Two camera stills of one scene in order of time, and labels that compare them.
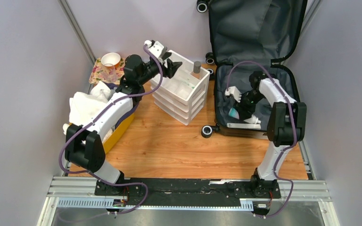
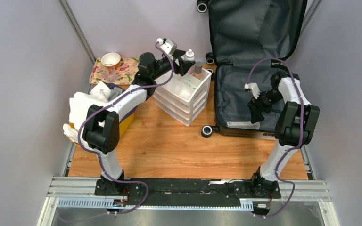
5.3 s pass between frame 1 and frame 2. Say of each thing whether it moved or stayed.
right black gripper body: moved
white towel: stayed
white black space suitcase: stayed
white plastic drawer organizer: stayed
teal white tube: moved
